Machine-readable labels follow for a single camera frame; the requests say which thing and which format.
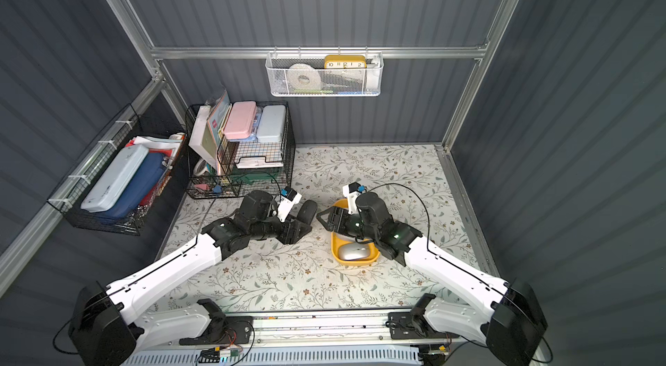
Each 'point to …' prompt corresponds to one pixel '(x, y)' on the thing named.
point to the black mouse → (307, 211)
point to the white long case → (103, 197)
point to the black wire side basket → (127, 133)
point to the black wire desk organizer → (238, 148)
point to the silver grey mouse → (354, 251)
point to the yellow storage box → (338, 241)
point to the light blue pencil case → (271, 124)
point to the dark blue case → (135, 192)
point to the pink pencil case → (241, 120)
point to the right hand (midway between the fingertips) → (329, 222)
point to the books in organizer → (208, 127)
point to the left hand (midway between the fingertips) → (305, 226)
